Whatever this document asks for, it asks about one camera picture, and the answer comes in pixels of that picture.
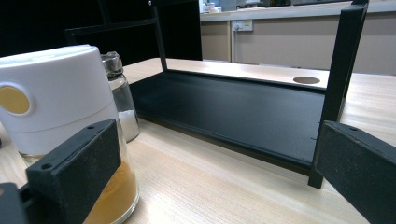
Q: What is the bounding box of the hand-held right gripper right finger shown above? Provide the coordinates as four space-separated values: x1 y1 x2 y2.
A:
314 119 396 224

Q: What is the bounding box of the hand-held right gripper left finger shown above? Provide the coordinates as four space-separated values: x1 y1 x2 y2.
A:
25 119 122 224

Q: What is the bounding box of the white-lidded orange spice jar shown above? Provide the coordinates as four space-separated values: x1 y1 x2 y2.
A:
0 44 140 224

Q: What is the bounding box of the metal-lidded glass salt jar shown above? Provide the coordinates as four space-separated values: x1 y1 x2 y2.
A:
101 50 141 144

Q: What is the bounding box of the black metal two-tier rack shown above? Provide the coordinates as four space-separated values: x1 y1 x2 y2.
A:
64 0 370 189

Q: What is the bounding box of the grey counter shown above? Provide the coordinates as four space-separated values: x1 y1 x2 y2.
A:
199 0 396 22

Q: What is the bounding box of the white wall socket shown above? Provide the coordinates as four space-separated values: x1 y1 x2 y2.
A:
232 19 254 33

